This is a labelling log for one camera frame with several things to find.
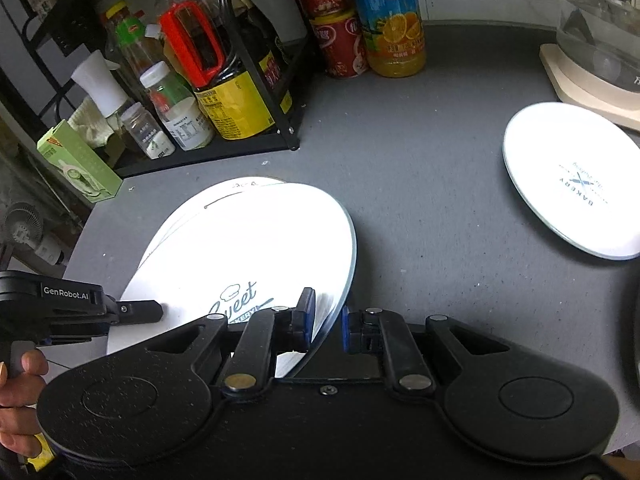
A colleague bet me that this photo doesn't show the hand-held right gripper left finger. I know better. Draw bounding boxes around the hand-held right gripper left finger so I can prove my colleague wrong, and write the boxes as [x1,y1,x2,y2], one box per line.
[145,287,317,394]

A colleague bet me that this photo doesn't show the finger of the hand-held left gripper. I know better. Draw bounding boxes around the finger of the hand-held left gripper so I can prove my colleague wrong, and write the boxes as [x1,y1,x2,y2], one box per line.
[119,300,164,325]

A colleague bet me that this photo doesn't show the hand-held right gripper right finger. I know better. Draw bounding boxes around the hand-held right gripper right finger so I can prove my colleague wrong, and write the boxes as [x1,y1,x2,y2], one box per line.
[341,306,506,395]

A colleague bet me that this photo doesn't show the white deep plate blue print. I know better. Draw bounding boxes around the white deep plate blue print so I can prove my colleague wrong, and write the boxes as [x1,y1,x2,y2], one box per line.
[120,182,357,378]

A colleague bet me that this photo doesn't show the person's left hand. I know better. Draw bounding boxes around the person's left hand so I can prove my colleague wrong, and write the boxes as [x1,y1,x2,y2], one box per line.
[0,350,49,456]

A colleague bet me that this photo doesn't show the white small fan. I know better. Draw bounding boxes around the white small fan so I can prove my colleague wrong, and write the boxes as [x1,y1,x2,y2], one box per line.
[0,202,68,266]

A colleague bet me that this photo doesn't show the green cardboard box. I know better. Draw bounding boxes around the green cardboard box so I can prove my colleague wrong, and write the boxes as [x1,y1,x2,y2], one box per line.
[36,119,124,205]

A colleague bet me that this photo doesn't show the black metal rack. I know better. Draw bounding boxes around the black metal rack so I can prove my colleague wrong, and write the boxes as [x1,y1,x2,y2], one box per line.
[0,0,302,178]

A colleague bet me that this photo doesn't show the small clear spice jar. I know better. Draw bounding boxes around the small clear spice jar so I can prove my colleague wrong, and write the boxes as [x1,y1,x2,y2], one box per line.
[120,102,176,160]

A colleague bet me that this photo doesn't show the crumpled white cloth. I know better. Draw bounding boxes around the crumpled white cloth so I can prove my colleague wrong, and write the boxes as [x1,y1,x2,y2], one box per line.
[67,97,117,149]

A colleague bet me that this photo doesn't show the white cap bottle green label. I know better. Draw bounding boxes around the white cap bottle green label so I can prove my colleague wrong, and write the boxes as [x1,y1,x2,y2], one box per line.
[139,61,215,152]

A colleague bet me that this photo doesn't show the white spray bottle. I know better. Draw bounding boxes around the white spray bottle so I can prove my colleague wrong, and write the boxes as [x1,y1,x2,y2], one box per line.
[70,50,132,132]

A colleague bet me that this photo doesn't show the white plate grey print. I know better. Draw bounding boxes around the white plate grey print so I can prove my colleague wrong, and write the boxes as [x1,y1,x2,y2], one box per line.
[503,102,640,261]

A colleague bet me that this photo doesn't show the clear bottle yellow cap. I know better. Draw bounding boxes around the clear bottle yellow cap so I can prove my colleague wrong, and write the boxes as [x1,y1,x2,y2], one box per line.
[102,0,167,88]

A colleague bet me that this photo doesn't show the orange juice bottle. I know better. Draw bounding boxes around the orange juice bottle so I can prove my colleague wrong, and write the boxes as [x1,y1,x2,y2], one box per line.
[344,0,427,79]

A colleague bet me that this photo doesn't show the cream kettle base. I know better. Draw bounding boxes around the cream kettle base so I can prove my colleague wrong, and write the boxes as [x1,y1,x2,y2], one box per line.
[539,42,640,133]

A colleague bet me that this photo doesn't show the glass electric kettle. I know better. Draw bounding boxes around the glass electric kettle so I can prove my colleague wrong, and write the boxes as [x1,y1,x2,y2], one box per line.
[555,0,640,68]

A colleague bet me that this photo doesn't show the soy sauce jug red handle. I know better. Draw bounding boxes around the soy sauce jug red handle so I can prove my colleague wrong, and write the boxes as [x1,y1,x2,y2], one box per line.
[152,0,296,142]

